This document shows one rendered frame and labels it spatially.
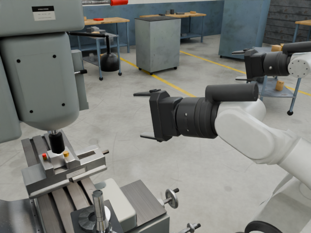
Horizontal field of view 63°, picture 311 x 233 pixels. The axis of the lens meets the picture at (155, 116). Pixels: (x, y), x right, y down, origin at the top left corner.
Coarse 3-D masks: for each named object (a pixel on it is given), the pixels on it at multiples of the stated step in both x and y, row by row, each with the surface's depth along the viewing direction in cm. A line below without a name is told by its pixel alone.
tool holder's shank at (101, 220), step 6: (96, 192) 57; (102, 192) 57; (96, 198) 55; (102, 198) 56; (96, 204) 56; (102, 204) 57; (96, 210) 57; (102, 210) 58; (96, 216) 58; (102, 216) 58; (96, 222) 59; (102, 222) 59; (96, 228) 60; (102, 228) 60
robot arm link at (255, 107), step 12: (228, 84) 49; (240, 84) 47; (252, 84) 46; (216, 96) 50; (228, 96) 48; (240, 96) 47; (252, 96) 46; (204, 108) 50; (216, 108) 50; (240, 108) 46; (252, 108) 48; (264, 108) 52; (204, 120) 50; (204, 132) 51; (216, 132) 51
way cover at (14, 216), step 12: (0, 204) 105; (12, 204) 109; (24, 204) 110; (0, 216) 99; (12, 216) 103; (36, 216) 106; (0, 228) 94; (12, 228) 98; (24, 228) 99; (36, 228) 100
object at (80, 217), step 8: (88, 208) 75; (112, 208) 76; (72, 216) 74; (80, 216) 72; (88, 216) 73; (112, 216) 74; (80, 224) 70; (88, 224) 70; (112, 224) 71; (80, 232) 69; (88, 232) 69; (120, 232) 69
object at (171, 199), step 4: (176, 188) 144; (168, 192) 146; (172, 192) 141; (176, 192) 143; (168, 196) 147; (172, 196) 143; (176, 196) 140; (160, 200) 139; (164, 200) 142; (168, 200) 143; (172, 200) 144; (176, 200) 140; (172, 204) 145; (176, 204) 140
